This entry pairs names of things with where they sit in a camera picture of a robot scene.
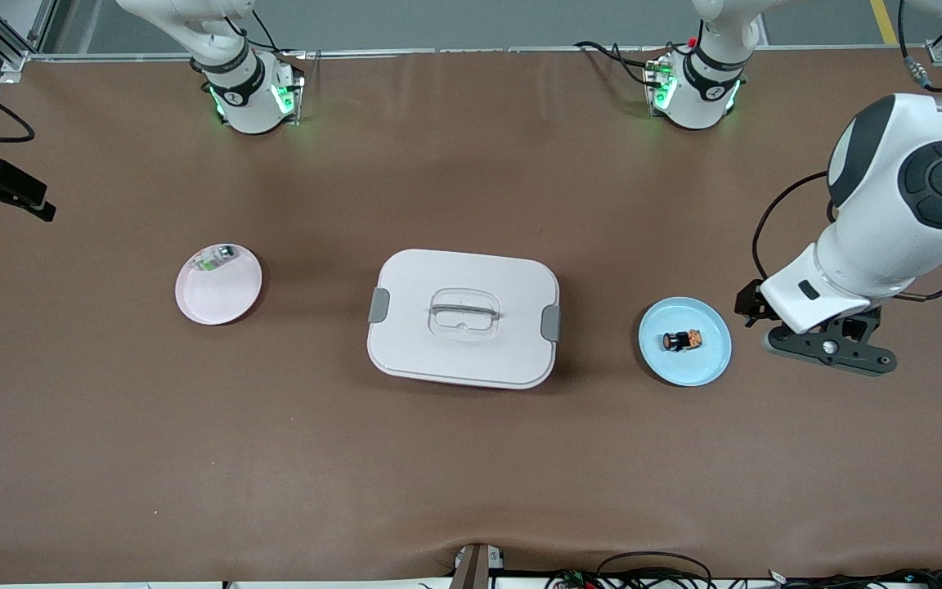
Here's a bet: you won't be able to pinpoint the white lidded box grey latches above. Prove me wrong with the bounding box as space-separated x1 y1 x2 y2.
366 249 562 390

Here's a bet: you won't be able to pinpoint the light blue round plate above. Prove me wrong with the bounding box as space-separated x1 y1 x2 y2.
639 296 733 387

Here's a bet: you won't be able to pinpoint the pink round plate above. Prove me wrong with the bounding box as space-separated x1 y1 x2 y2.
175 243 263 326

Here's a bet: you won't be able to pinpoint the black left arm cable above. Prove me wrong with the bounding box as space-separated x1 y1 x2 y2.
751 169 833 284

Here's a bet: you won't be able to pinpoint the green and white switch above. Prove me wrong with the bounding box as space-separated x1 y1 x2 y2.
197 244 240 272

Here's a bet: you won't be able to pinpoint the black cable bundle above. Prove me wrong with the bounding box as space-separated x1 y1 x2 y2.
543 551 942 589

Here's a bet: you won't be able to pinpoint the black cables at arm base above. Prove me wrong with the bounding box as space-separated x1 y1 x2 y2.
573 39 672 88

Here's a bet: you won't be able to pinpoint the camera mount post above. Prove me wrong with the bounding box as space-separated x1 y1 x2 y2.
448 542 506 589

